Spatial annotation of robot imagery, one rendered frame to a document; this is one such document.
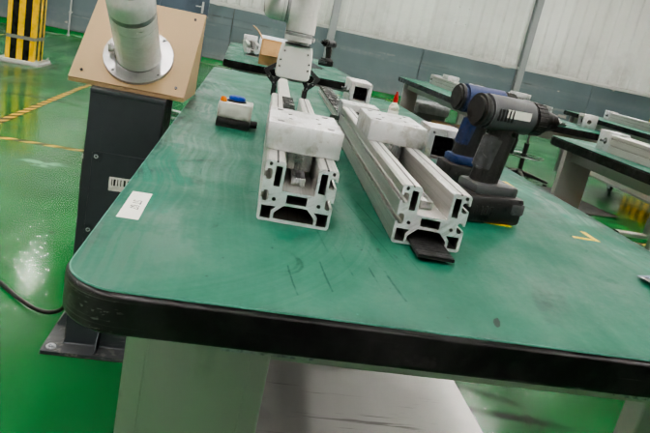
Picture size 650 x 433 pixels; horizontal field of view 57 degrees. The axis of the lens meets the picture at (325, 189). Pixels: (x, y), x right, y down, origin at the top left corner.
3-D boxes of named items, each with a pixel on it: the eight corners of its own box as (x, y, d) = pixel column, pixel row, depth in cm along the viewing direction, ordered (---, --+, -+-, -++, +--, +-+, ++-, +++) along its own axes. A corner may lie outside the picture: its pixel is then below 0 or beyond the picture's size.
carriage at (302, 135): (263, 144, 102) (270, 105, 100) (326, 156, 103) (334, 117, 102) (260, 165, 86) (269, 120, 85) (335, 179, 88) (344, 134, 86)
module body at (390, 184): (336, 137, 161) (342, 106, 158) (371, 144, 162) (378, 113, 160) (390, 241, 84) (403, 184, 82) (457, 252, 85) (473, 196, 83)
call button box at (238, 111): (218, 120, 149) (221, 95, 147) (256, 127, 150) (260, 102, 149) (215, 125, 141) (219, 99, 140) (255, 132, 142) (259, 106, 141)
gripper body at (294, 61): (314, 43, 176) (308, 81, 179) (280, 37, 175) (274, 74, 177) (316, 44, 169) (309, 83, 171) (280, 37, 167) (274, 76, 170)
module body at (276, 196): (266, 124, 158) (272, 92, 156) (303, 130, 159) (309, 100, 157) (255, 218, 81) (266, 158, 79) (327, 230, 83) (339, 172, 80)
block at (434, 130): (403, 154, 157) (412, 118, 155) (445, 161, 159) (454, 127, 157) (412, 161, 148) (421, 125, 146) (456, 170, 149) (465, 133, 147)
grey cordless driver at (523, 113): (436, 207, 109) (467, 88, 103) (522, 215, 116) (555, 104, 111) (458, 221, 102) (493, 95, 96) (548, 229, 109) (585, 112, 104)
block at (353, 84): (339, 99, 261) (344, 77, 259) (365, 104, 263) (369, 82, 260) (341, 101, 252) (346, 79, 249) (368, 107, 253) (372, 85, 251)
